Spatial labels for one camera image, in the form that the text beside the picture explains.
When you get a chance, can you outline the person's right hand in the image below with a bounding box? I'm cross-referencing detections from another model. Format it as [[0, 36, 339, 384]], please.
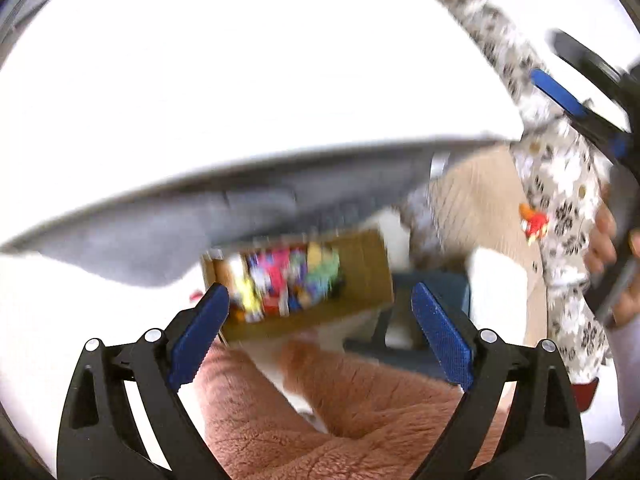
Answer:
[[584, 201, 640, 328]]

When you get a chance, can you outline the red cloth piece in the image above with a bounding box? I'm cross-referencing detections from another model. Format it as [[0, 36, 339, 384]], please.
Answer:
[[572, 377, 600, 411]]

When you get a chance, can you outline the pile of colourful wrappers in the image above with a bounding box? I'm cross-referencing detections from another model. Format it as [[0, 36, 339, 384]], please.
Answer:
[[227, 242, 346, 323]]

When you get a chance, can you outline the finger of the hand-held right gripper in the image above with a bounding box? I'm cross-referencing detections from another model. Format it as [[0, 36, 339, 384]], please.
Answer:
[[530, 29, 633, 133], [570, 110, 630, 162]]

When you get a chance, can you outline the small red toy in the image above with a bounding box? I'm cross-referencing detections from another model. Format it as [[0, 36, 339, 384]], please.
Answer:
[[519, 203, 550, 246]]

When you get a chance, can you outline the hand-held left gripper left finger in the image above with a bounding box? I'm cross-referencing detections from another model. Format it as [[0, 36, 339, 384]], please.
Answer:
[[56, 282, 232, 480]]

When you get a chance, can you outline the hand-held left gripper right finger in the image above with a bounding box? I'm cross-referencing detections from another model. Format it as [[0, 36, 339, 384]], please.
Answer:
[[410, 281, 590, 480]]

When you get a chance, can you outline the brown cardboard box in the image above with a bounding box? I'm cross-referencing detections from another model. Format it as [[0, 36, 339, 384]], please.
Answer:
[[200, 228, 396, 343]]

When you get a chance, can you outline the dark blue stool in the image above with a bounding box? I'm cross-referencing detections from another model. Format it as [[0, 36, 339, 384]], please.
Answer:
[[345, 271, 473, 377]]

